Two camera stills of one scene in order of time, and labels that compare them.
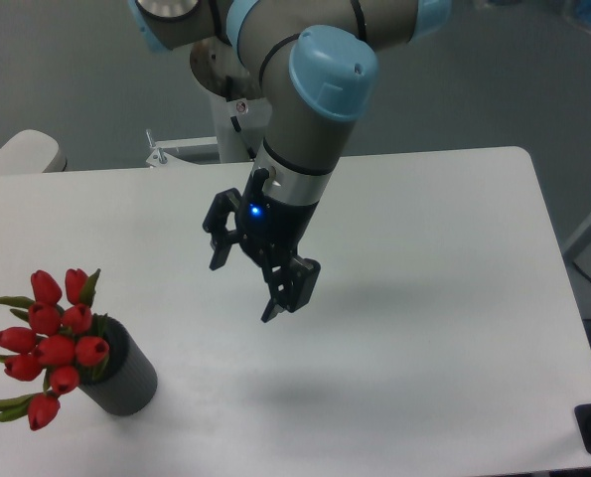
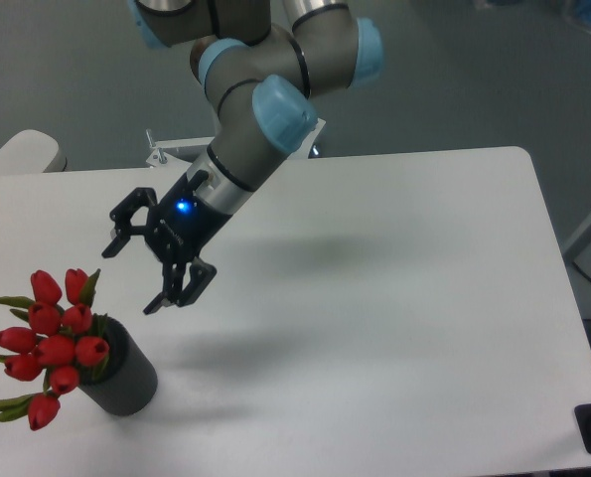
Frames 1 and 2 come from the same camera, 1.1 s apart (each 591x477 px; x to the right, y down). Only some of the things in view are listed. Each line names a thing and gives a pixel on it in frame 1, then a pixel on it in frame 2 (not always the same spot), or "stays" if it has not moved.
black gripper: x=271 y=229 → x=178 y=228
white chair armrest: x=26 y=152 stays
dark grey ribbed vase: x=128 y=384 stays
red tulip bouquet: x=60 y=341 stays
